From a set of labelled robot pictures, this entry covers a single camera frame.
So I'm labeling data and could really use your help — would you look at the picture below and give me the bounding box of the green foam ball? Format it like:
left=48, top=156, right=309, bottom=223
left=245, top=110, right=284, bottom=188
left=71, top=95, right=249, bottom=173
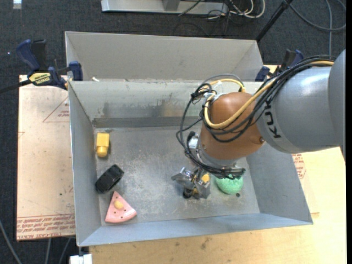
left=214, top=174, right=245, bottom=195

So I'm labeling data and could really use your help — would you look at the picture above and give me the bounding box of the black ring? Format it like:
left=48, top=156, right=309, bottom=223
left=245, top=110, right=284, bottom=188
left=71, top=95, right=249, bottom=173
left=95, top=164, right=125, bottom=195

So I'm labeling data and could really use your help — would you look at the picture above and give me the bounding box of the pink toy wedge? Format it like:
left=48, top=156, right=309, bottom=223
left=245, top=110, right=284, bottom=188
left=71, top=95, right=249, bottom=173
left=104, top=190, right=138, bottom=224

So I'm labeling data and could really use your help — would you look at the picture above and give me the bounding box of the grey metal bin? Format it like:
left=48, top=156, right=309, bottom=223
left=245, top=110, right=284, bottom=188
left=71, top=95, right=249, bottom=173
left=64, top=31, right=314, bottom=248

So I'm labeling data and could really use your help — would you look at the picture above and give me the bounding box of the yellow and black small tool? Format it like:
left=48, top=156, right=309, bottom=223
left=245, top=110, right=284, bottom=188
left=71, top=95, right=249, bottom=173
left=183, top=173, right=211, bottom=200

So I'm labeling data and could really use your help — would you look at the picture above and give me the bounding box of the yellow toy block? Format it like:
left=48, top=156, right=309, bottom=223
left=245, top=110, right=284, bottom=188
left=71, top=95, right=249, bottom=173
left=95, top=132, right=111, bottom=158

